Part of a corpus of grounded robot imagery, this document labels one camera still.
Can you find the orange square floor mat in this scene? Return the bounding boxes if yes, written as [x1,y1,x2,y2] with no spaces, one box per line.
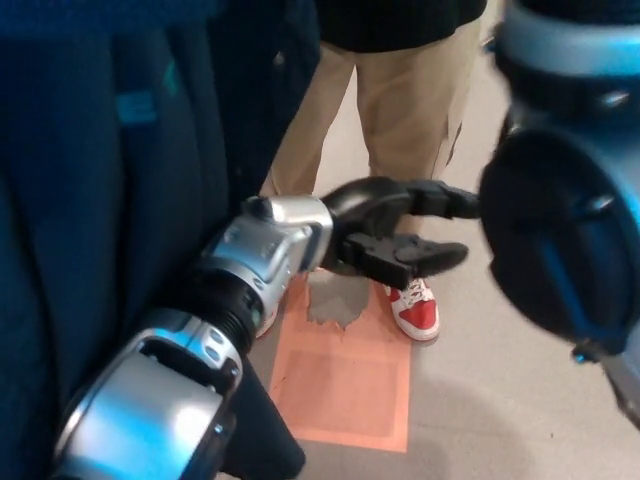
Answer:
[269,272,413,442]

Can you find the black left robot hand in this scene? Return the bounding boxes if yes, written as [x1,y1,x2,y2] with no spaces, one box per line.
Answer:
[318,174,485,291]

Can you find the dark teal coat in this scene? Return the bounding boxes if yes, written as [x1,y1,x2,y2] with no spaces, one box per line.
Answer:
[0,0,322,480]

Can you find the person's beige trousers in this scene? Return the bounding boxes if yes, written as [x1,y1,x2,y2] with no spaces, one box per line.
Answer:
[259,37,484,201]

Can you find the person's red white left sneaker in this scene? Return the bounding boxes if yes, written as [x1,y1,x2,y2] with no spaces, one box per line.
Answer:
[383,277,443,343]

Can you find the person's black sweater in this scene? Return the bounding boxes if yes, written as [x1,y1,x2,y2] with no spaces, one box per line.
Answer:
[318,0,492,54]

